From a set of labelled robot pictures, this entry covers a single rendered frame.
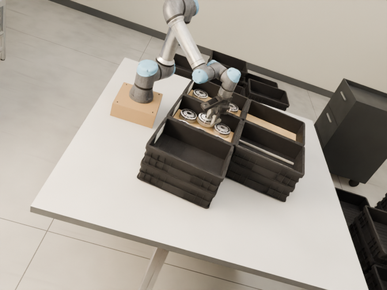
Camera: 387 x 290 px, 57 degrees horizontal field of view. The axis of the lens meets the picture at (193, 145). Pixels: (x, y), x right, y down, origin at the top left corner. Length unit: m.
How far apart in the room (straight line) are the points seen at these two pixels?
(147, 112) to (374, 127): 2.18
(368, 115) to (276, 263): 2.03
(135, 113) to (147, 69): 0.27
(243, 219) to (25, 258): 1.26
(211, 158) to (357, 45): 3.94
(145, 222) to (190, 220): 0.22
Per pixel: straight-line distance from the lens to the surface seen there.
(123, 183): 1.80
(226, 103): 2.04
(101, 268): 2.33
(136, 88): 2.19
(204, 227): 1.75
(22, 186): 2.69
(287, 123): 2.48
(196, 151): 1.92
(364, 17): 5.44
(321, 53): 5.46
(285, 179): 2.01
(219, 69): 1.96
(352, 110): 3.42
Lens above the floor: 1.97
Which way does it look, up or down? 36 degrees down
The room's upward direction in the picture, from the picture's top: 22 degrees clockwise
